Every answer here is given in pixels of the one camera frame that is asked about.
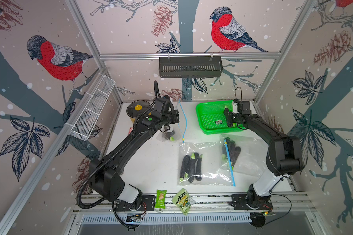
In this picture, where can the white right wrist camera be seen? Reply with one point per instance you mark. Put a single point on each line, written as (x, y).
(241, 107)

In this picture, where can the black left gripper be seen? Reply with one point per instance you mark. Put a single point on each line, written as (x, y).
(175, 114)

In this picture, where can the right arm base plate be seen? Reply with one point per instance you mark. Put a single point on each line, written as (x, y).
(250, 202)

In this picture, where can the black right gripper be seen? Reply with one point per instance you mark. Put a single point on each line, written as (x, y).
(230, 117)

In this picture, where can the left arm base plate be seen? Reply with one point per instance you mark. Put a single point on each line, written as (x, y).
(143, 203)

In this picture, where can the white wire mesh basket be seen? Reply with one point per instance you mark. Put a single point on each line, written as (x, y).
(83, 128)

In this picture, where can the yellow pot with lid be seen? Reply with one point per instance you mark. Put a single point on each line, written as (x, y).
(136, 108)

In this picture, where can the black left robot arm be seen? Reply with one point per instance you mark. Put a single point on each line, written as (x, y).
(105, 175)

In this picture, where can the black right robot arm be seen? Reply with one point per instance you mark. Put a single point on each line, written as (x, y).
(283, 158)

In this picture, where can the small clear zip-top bag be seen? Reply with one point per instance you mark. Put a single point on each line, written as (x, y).
(252, 159)

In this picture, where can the small green snack packet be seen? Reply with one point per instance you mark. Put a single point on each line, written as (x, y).
(160, 199)

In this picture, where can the green plastic basket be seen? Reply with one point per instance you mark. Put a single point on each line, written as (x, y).
(212, 120)

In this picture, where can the large clear zip-top bag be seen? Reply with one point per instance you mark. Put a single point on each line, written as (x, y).
(213, 172)

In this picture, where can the green printed snack bag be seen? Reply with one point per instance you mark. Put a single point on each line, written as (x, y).
(183, 201)

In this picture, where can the black hanging wire shelf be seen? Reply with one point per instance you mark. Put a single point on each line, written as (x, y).
(190, 67)

